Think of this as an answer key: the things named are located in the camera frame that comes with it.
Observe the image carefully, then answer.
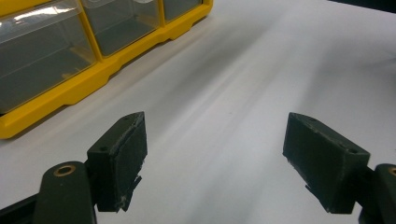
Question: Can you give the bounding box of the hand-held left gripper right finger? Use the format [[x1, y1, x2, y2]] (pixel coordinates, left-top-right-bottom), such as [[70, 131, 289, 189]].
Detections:
[[282, 111, 372, 215]]

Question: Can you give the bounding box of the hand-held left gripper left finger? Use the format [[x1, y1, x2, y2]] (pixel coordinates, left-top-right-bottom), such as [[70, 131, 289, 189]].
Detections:
[[86, 111, 149, 214]]

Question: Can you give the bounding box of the yellow and black organizer case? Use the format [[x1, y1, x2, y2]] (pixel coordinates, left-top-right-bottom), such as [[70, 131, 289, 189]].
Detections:
[[0, 0, 215, 140]]

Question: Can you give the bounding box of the group of clear plastic drawers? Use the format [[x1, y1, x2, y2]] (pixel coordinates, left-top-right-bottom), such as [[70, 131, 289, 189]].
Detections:
[[0, 0, 204, 115]]

